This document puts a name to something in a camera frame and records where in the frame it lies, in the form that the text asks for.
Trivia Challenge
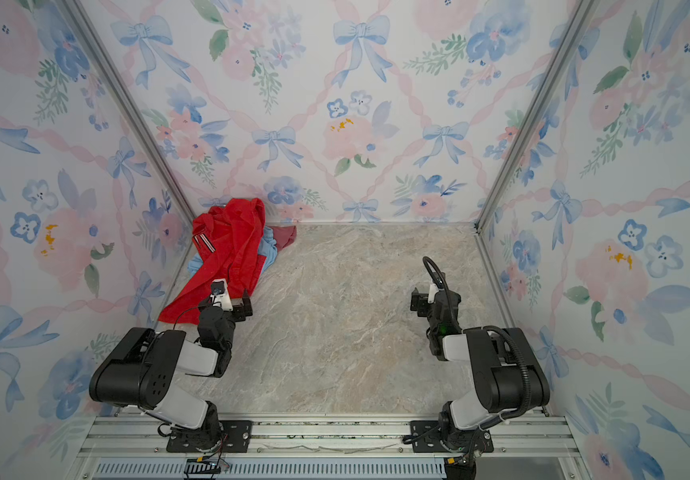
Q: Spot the maroon ribbed cloth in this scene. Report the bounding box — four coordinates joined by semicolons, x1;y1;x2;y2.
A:
271;225;297;252

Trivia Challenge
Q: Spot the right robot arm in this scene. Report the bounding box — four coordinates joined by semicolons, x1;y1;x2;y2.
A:
402;286;551;455

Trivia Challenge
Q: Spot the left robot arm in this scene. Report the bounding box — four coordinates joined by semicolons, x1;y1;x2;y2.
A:
89;292;253;457

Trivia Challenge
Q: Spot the bright red cloth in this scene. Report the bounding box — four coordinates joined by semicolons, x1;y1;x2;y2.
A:
159;198;266;325

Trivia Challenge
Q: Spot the light blue cloth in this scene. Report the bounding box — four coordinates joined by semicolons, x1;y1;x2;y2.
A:
187;226;278;277

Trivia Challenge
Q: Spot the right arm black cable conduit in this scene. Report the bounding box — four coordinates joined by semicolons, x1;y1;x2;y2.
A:
421;256;532;421

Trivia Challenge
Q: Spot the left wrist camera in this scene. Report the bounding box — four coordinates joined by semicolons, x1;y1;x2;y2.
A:
209;279;233;311

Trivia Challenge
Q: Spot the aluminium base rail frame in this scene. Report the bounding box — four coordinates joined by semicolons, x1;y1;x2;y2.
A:
67;409;590;479

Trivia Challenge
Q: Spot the left corner aluminium post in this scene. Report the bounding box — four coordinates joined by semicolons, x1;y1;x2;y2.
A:
56;0;195;223

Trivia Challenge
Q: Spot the corner aluminium post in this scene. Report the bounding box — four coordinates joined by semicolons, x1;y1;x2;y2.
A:
475;0;597;236
56;0;195;223

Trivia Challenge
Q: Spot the right corner aluminium post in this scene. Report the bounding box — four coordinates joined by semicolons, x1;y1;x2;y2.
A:
475;0;597;236

